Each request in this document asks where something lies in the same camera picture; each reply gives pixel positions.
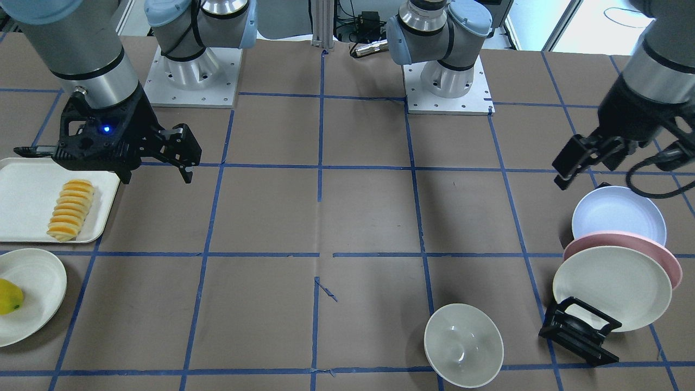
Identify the cream round plate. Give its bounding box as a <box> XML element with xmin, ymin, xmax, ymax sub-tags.
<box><xmin>1</xmin><ymin>248</ymin><xmax>67</xmax><ymax>347</ymax></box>

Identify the sliced yellow bread loaf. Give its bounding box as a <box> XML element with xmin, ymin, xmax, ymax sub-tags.
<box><xmin>46</xmin><ymin>179</ymin><xmax>96</xmax><ymax>242</ymax></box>

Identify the cream bowl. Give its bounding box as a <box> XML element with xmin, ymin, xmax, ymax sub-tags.
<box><xmin>424</xmin><ymin>304</ymin><xmax>506</xmax><ymax>389</ymax></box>

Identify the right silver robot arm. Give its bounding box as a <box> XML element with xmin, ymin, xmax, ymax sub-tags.
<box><xmin>2</xmin><ymin>1</ymin><xmax>257</xmax><ymax>185</ymax></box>

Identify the white rectangular tray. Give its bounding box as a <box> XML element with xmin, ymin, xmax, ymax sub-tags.
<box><xmin>1</xmin><ymin>157</ymin><xmax>120</xmax><ymax>243</ymax></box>

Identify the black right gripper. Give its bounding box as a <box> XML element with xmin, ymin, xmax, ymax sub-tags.
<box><xmin>14</xmin><ymin>84</ymin><xmax>202</xmax><ymax>185</ymax></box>

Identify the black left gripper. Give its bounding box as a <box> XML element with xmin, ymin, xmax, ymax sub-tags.
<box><xmin>553</xmin><ymin>76</ymin><xmax>694</xmax><ymax>191</ymax></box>

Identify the aluminium frame post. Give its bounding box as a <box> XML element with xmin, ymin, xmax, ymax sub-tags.
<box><xmin>309</xmin><ymin>0</ymin><xmax>336</xmax><ymax>51</ymax></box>

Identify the yellow lemon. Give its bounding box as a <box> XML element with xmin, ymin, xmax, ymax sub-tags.
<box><xmin>1</xmin><ymin>278</ymin><xmax>24</xmax><ymax>315</ymax></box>

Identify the light blue plate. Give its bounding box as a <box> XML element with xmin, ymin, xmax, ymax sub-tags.
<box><xmin>571</xmin><ymin>186</ymin><xmax>668</xmax><ymax>245</ymax></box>

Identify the black dish rack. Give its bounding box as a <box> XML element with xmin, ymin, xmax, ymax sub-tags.
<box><xmin>538</xmin><ymin>297</ymin><xmax>622</xmax><ymax>367</ymax></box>

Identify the cream plate in rack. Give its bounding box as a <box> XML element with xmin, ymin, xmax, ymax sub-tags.
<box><xmin>553</xmin><ymin>247</ymin><xmax>672</xmax><ymax>332</ymax></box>

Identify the pink plate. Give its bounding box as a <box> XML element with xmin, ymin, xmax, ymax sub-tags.
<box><xmin>563</xmin><ymin>230</ymin><xmax>683</xmax><ymax>290</ymax></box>

